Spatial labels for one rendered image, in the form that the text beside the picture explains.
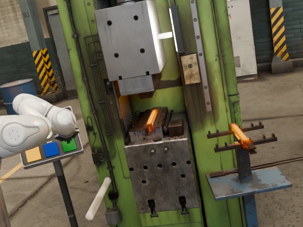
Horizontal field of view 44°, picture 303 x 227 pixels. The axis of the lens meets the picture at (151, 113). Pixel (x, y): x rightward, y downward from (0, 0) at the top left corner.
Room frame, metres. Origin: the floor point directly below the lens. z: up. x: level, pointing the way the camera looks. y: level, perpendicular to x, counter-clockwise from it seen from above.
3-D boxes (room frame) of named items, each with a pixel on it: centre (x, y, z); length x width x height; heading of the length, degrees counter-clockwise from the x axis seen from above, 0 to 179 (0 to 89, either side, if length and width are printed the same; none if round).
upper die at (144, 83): (2.31, 0.02, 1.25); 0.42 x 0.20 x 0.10; 170
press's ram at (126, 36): (2.30, -0.02, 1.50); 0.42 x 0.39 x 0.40; 170
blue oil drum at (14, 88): (6.49, 2.19, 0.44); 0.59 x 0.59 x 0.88
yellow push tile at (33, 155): (1.98, 0.69, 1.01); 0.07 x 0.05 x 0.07; 105
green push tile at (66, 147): (2.03, 0.49, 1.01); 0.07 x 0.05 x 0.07; 105
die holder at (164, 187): (2.31, -0.04, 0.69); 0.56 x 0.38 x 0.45; 170
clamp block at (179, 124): (2.13, -0.13, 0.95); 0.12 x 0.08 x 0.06; 170
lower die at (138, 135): (2.31, 0.02, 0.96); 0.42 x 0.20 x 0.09; 170
